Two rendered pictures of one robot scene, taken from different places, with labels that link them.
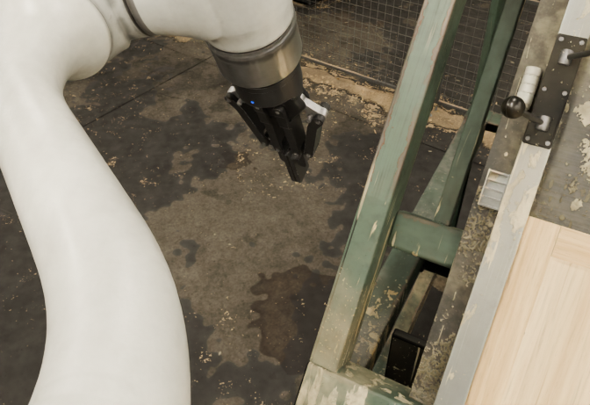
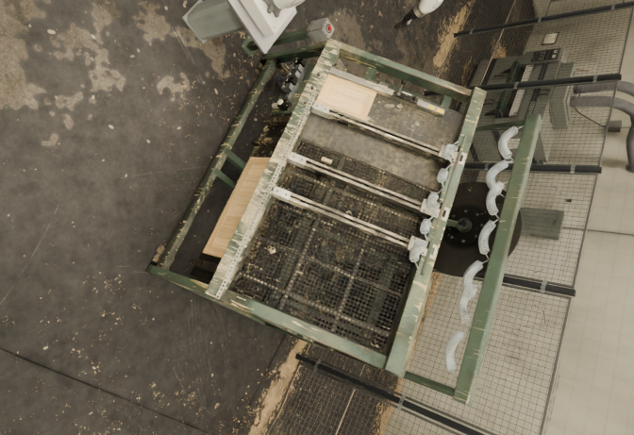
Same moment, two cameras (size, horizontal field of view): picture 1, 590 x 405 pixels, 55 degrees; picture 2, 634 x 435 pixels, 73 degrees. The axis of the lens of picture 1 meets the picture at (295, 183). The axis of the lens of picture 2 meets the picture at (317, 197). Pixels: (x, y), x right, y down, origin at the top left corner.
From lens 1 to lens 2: 2.69 m
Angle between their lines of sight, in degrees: 2
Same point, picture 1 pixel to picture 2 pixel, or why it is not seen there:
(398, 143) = (395, 66)
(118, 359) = not seen: outside the picture
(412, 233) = (372, 72)
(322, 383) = (337, 44)
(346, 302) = (357, 52)
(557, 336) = (349, 94)
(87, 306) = not seen: outside the picture
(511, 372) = (341, 85)
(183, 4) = not seen: outside the picture
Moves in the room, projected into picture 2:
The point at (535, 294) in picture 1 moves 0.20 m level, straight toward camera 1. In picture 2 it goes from (358, 91) to (347, 71)
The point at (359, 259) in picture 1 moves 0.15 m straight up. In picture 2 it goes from (367, 56) to (383, 53)
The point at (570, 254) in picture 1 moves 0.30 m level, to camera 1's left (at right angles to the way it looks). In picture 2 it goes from (368, 98) to (371, 58)
